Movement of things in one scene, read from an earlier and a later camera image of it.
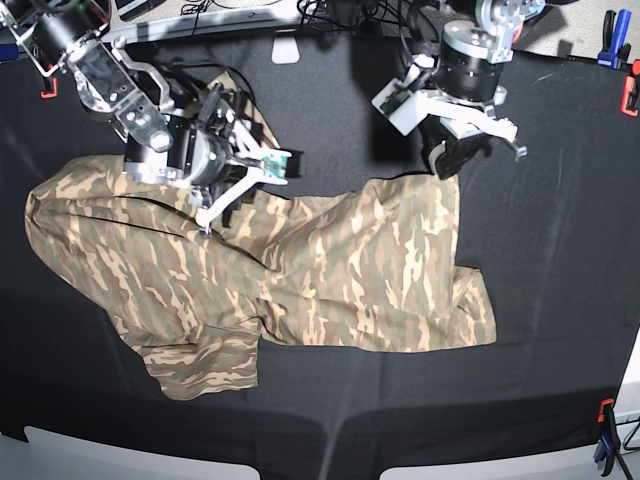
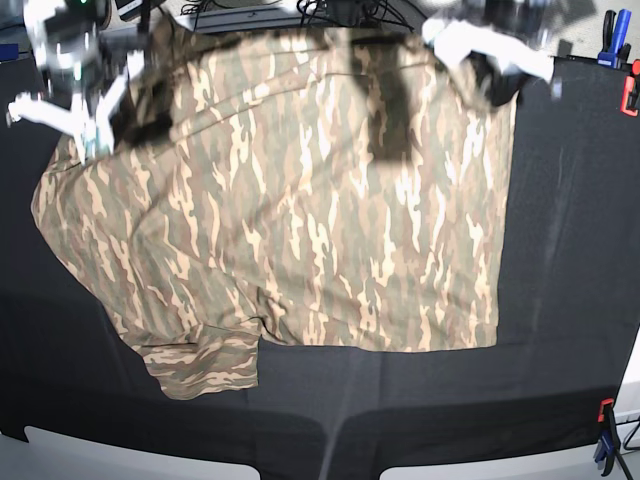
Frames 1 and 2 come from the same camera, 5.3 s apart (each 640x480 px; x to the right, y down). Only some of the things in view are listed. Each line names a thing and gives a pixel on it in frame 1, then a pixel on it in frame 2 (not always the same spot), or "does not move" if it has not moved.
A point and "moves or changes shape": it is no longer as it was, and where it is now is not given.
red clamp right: x=629 y=101 does not move
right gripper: x=464 y=120 -> x=449 y=40
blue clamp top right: x=615 y=51 does not move
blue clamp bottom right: x=609 y=441 does not move
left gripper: x=216 y=154 -> x=88 y=121
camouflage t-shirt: x=373 y=268 moves or changes shape
